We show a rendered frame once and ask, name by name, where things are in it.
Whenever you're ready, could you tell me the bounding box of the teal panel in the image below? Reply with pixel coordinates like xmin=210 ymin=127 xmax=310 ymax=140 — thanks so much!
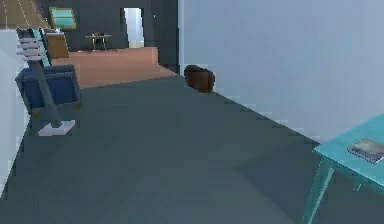
xmin=32 ymin=28 xmax=53 ymax=67

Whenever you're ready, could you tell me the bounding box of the brown wooden cabinet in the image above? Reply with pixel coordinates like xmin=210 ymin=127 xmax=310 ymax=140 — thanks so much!
xmin=44 ymin=31 xmax=70 ymax=60

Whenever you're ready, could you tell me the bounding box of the white doorway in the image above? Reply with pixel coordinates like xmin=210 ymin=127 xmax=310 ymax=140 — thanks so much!
xmin=123 ymin=7 xmax=145 ymax=49

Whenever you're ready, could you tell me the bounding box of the small dark desk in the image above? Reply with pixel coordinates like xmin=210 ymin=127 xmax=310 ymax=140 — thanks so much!
xmin=85 ymin=32 xmax=114 ymax=53

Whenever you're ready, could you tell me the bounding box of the blue armchair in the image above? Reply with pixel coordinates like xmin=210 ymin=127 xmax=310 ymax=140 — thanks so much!
xmin=14 ymin=64 xmax=83 ymax=119

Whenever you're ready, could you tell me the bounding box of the teal table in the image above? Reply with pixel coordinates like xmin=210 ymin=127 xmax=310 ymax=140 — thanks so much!
xmin=302 ymin=113 xmax=384 ymax=224

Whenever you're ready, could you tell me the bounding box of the grey spiral notebook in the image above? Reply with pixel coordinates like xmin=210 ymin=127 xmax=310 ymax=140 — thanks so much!
xmin=347 ymin=137 xmax=384 ymax=165

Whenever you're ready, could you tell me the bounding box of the grey floor lamp white base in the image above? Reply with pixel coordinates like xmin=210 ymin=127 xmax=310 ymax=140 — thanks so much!
xmin=15 ymin=37 xmax=76 ymax=137

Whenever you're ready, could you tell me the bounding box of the brown round basket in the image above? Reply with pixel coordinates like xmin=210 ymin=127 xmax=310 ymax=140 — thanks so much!
xmin=183 ymin=64 xmax=216 ymax=94

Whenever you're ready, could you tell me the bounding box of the framed teal picture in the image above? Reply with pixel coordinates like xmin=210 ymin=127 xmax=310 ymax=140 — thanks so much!
xmin=49 ymin=6 xmax=77 ymax=30

